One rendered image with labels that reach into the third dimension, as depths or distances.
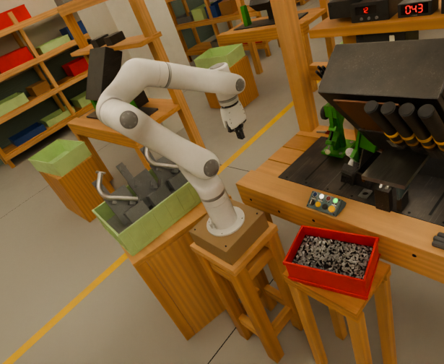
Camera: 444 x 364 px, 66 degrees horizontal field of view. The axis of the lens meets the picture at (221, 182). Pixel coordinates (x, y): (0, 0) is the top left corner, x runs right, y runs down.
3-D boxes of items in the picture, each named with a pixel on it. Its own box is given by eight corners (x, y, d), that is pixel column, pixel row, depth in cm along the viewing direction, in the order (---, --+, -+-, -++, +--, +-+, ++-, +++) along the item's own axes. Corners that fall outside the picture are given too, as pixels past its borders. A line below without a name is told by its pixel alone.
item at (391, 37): (405, 68, 139) (404, 30, 131) (365, 68, 151) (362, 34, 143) (419, 55, 144) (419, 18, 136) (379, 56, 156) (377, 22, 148)
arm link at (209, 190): (209, 205, 147) (188, 162, 133) (187, 191, 161) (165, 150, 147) (230, 189, 151) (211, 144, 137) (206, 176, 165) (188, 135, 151)
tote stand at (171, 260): (187, 341, 228) (132, 265, 185) (158, 294, 269) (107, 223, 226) (264, 277, 248) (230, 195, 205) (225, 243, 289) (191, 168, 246)
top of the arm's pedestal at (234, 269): (235, 277, 153) (232, 271, 150) (192, 250, 175) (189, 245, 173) (279, 230, 167) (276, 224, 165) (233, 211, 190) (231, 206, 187)
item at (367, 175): (404, 192, 120) (404, 185, 119) (361, 181, 132) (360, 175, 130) (450, 133, 137) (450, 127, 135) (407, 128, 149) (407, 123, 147)
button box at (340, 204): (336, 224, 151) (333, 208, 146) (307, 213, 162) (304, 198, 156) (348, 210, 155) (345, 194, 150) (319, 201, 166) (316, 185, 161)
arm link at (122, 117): (207, 152, 151) (229, 161, 139) (194, 175, 151) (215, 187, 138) (107, 89, 118) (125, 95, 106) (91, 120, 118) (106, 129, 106)
